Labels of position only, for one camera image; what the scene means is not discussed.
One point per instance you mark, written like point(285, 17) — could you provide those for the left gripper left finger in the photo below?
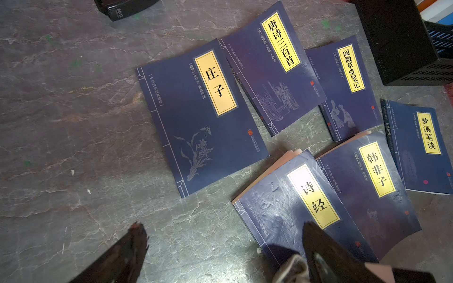
point(121, 263)

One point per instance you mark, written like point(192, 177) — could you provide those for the blue book Mengxi Bitan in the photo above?
point(417, 147)

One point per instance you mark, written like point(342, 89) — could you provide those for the black mesh file holder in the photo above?
point(408, 51)

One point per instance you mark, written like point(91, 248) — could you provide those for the blue book Tang poems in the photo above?
point(272, 67)

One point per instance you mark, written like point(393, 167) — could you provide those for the black stapler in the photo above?
point(119, 9)

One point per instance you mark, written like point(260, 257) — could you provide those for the blue book Hanfeizi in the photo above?
point(365, 177)

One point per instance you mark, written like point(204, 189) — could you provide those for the grey knitted cloth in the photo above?
point(294, 270)

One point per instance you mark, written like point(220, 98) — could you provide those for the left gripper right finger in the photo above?
point(329, 262)

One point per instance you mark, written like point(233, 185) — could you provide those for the blue book Yuewei notes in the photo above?
point(350, 106)

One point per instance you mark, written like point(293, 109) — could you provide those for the blue book Zhuangzi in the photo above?
point(205, 126)

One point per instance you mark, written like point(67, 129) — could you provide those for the blue book Shijing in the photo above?
point(276, 208)

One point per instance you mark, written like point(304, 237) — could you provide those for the blue folder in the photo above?
point(436, 11)

